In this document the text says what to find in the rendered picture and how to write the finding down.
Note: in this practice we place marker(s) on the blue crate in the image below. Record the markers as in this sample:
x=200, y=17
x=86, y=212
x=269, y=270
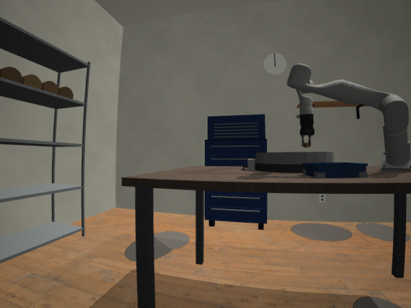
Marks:
x=335, y=170

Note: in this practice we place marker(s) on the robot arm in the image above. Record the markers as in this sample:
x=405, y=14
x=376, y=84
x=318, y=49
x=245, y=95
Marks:
x=394, y=108

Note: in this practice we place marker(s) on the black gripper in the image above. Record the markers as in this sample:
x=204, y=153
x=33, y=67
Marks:
x=306, y=122

